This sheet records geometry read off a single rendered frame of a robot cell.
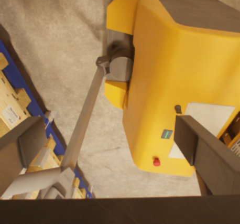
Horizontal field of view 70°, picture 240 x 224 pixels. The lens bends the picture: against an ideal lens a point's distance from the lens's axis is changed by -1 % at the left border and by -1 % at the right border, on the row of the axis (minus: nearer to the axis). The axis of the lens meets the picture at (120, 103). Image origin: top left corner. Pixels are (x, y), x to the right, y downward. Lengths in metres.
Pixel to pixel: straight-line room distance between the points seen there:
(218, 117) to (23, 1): 1.52
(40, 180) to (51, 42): 1.30
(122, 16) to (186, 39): 0.58
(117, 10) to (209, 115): 0.74
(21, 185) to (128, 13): 0.92
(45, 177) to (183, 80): 0.53
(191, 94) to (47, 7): 1.27
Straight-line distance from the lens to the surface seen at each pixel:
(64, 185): 0.66
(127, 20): 1.08
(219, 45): 0.61
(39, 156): 1.98
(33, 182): 0.55
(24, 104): 1.69
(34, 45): 1.77
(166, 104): 0.70
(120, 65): 1.10
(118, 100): 1.36
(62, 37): 1.62
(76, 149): 0.71
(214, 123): 0.81
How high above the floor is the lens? 1.41
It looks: 49 degrees down
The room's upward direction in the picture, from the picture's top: 172 degrees counter-clockwise
